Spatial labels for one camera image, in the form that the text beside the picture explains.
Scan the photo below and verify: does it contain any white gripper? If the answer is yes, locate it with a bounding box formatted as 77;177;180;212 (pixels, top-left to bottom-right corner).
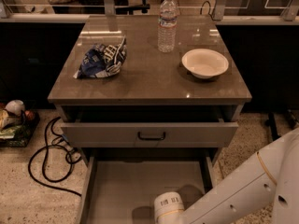
154;191;185;224

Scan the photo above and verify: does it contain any grey drawer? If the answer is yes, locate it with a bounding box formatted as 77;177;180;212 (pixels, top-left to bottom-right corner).
62;105;238;148
76;156;215;224

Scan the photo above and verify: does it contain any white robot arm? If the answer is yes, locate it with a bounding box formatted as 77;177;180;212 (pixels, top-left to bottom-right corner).
154;129;299;224

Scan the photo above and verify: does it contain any grey top drawer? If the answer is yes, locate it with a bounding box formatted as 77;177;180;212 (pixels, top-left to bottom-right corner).
62;105;238;148

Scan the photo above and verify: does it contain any grey drawer cabinet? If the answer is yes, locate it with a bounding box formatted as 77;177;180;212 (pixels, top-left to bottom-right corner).
49;16;251;160

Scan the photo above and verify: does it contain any white bowl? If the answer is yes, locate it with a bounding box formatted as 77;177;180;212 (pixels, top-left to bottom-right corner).
181;49;229;79

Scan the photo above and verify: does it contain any black stand leg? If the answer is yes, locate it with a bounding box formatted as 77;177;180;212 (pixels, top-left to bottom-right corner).
265;109;299;141

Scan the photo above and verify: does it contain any blue white chip bag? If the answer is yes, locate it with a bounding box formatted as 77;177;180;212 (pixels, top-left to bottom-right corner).
73;37;127;79

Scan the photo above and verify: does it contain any tray of assorted objects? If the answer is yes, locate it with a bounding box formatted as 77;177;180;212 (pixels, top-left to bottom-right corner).
0;100;40;147

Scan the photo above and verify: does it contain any clear plastic water bottle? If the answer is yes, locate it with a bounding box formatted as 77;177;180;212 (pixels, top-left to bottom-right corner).
158;0;178;52

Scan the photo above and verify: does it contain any black floor cable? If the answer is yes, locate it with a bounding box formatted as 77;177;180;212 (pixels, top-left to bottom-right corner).
27;117;83;198

